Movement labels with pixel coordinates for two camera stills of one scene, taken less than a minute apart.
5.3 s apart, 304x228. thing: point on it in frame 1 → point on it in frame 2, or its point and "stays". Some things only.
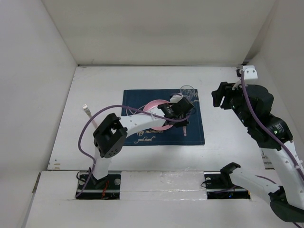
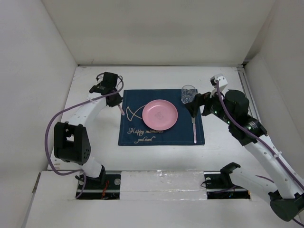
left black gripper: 183,123 → 116,102
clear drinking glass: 188,91 stays
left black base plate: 107,187 stays
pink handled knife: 185,130 → 193,121
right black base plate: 216,189 stays
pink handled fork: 86,108 → 121,110
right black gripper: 224,89 → 201,99
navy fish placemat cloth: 193,134 stays
